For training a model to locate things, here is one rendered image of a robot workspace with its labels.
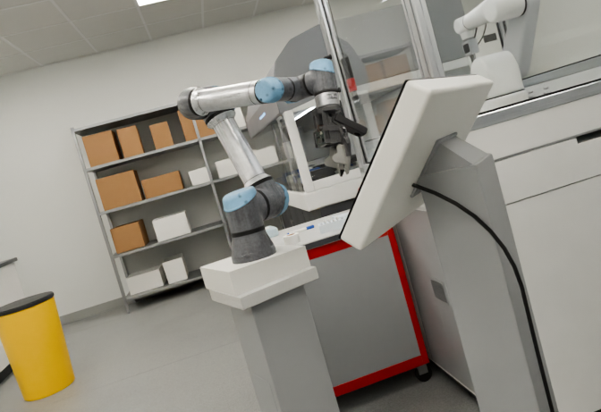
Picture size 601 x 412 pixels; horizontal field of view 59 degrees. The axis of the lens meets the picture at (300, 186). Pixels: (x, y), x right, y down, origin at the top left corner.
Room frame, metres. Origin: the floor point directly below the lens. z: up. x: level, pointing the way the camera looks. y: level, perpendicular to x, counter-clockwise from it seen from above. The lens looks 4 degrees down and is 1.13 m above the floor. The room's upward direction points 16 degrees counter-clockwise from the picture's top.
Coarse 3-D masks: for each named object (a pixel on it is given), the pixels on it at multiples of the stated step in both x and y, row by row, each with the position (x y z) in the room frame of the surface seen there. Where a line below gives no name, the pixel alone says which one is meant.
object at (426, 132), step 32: (416, 96) 0.85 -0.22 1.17; (448, 96) 0.94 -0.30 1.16; (480, 96) 1.20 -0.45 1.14; (416, 128) 0.86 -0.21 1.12; (448, 128) 1.07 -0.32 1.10; (384, 160) 0.89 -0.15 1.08; (416, 160) 0.97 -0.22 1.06; (448, 160) 1.03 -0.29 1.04; (384, 192) 0.90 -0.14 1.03; (416, 192) 1.08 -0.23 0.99; (352, 224) 0.94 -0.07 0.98; (384, 224) 1.00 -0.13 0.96
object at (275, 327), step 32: (256, 288) 1.63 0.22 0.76; (288, 288) 1.64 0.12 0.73; (256, 320) 1.62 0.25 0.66; (288, 320) 1.67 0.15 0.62; (256, 352) 1.68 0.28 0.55; (288, 352) 1.66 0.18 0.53; (320, 352) 1.71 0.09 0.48; (256, 384) 1.76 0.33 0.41; (288, 384) 1.64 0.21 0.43; (320, 384) 1.70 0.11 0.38
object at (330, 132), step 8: (312, 112) 1.64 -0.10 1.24; (320, 112) 1.62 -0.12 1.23; (328, 112) 1.63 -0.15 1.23; (336, 112) 1.66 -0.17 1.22; (320, 120) 1.63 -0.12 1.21; (328, 120) 1.63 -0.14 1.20; (320, 128) 1.60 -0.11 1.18; (328, 128) 1.60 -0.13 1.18; (336, 128) 1.61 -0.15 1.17; (344, 128) 1.62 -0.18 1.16; (320, 136) 1.61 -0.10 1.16; (328, 136) 1.60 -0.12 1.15; (336, 136) 1.61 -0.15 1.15; (320, 144) 1.62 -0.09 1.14; (328, 144) 1.63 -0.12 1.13; (336, 144) 1.64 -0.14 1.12
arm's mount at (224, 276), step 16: (272, 256) 1.67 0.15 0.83; (288, 256) 1.70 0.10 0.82; (304, 256) 1.73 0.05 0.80; (208, 272) 1.76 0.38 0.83; (224, 272) 1.63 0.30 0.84; (240, 272) 1.61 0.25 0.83; (256, 272) 1.64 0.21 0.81; (272, 272) 1.66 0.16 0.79; (288, 272) 1.69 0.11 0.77; (208, 288) 1.81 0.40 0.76; (224, 288) 1.66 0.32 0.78; (240, 288) 1.61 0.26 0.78
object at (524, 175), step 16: (560, 144) 1.67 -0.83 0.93; (576, 144) 1.68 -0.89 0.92; (592, 144) 1.69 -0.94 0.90; (512, 160) 1.64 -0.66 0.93; (528, 160) 1.65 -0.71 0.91; (544, 160) 1.66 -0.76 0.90; (560, 160) 1.67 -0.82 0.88; (576, 160) 1.68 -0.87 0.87; (592, 160) 1.69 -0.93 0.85; (512, 176) 1.64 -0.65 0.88; (528, 176) 1.65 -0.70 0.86; (544, 176) 1.66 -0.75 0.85; (560, 176) 1.66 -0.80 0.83; (576, 176) 1.67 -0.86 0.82; (592, 176) 1.68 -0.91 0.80; (512, 192) 1.64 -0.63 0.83; (528, 192) 1.64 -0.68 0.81
